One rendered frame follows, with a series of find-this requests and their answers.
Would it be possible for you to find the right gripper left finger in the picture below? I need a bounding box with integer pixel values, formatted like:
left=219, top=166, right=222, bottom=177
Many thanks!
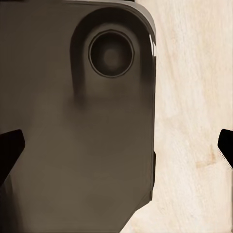
left=0, top=129, right=25, bottom=188

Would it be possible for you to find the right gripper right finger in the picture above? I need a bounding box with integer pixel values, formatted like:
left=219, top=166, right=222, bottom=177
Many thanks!
left=217, top=129, right=233, bottom=168

